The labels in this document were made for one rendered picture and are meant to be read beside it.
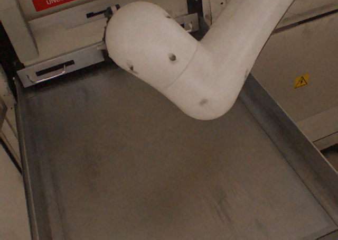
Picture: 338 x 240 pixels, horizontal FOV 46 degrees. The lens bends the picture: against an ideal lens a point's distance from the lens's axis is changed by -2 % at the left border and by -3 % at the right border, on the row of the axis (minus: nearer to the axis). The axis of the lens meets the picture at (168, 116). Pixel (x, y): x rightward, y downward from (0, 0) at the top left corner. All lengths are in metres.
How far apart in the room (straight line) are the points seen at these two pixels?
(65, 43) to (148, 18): 0.59
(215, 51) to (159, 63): 0.10
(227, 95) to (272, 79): 0.83
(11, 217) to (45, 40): 0.67
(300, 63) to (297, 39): 0.11
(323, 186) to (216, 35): 0.39
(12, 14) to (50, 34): 0.19
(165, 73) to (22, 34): 0.49
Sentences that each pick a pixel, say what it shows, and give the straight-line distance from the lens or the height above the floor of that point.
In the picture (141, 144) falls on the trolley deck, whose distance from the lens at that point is 0.94.
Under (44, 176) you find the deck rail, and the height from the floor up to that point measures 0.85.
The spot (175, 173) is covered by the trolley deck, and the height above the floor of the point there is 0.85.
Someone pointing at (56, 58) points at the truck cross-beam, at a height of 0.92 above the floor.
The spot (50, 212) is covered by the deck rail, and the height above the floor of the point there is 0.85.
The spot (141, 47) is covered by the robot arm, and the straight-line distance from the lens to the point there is 0.57.
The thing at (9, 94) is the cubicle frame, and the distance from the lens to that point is 1.17.
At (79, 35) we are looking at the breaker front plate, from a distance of 1.14.
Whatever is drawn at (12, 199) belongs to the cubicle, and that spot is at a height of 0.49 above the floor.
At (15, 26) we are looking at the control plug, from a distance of 0.99.
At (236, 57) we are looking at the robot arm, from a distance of 0.63.
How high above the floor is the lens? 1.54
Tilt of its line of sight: 45 degrees down
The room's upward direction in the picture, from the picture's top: 11 degrees counter-clockwise
